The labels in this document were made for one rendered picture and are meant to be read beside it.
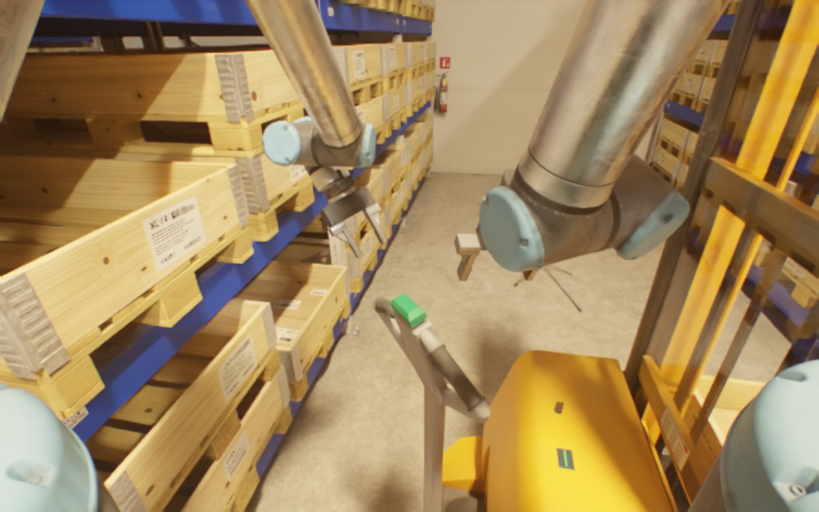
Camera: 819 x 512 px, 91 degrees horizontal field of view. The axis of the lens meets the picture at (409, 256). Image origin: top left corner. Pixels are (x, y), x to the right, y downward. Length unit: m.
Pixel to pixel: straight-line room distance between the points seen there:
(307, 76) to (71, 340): 0.76
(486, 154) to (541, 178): 6.15
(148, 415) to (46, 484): 1.48
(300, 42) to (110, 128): 1.37
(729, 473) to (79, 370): 1.12
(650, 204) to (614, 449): 0.95
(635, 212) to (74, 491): 0.49
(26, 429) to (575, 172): 0.39
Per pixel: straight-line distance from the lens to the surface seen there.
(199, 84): 1.65
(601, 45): 0.34
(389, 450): 2.35
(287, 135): 0.91
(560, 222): 0.40
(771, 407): 0.28
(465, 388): 0.79
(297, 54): 0.67
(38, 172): 2.12
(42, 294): 1.07
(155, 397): 1.79
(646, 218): 0.50
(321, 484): 2.28
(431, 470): 1.24
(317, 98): 0.74
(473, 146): 6.51
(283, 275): 2.82
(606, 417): 1.43
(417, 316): 0.80
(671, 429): 1.34
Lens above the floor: 1.89
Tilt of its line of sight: 28 degrees down
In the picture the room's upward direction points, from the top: 1 degrees counter-clockwise
